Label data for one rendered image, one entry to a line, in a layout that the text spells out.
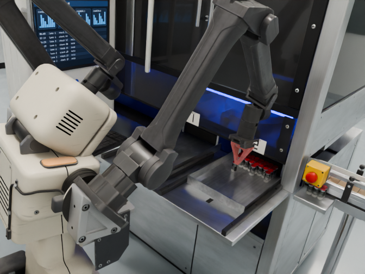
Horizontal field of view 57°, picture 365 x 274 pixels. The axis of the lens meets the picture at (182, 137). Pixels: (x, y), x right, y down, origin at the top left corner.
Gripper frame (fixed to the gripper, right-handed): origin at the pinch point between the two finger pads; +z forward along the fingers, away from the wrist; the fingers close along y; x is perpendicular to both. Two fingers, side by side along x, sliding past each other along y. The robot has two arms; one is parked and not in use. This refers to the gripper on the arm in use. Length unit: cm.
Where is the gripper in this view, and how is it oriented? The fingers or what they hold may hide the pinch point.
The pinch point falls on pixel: (237, 161)
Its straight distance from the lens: 115.1
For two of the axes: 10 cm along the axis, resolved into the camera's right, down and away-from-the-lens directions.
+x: -7.6, -3.5, 5.5
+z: -2.3, 9.3, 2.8
